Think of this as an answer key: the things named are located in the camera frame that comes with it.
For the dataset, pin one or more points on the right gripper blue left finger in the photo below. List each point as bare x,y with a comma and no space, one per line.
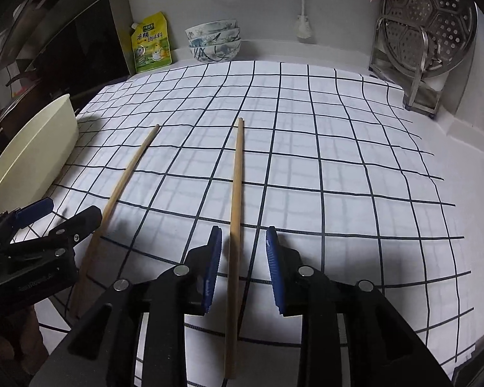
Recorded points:
212,255

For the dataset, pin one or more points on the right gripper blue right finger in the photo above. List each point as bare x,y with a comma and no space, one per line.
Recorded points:
276,265

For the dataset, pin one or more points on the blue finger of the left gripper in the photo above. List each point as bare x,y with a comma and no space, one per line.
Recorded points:
27,215
75,229

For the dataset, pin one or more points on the person's left hand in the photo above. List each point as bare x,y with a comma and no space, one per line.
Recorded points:
22,351

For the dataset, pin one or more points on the cream oval basin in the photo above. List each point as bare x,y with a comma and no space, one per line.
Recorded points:
33,159

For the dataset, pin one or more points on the white black checkered cloth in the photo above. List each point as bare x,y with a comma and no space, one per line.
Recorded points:
332,161

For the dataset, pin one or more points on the dark cooking pot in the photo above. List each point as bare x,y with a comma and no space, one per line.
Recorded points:
23,107

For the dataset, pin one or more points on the bottom floral porcelain bowl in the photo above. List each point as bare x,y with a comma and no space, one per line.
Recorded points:
217,52

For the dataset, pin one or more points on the floral porcelain bowl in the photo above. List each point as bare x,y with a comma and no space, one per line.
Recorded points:
216,38
217,52
197,31

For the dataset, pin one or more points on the black range hood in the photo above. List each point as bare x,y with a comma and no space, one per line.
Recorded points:
71,46

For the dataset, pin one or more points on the middle floral porcelain bowl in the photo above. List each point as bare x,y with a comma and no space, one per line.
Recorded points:
216,38

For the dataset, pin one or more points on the yellow seasoning pouch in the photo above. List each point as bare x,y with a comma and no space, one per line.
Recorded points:
150,43

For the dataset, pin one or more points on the top floral porcelain bowl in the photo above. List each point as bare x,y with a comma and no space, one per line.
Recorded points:
197,31

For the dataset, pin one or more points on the white hanging brush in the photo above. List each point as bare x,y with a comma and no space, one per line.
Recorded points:
302,26

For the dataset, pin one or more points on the round steel steamer plate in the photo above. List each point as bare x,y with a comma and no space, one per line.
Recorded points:
451,24

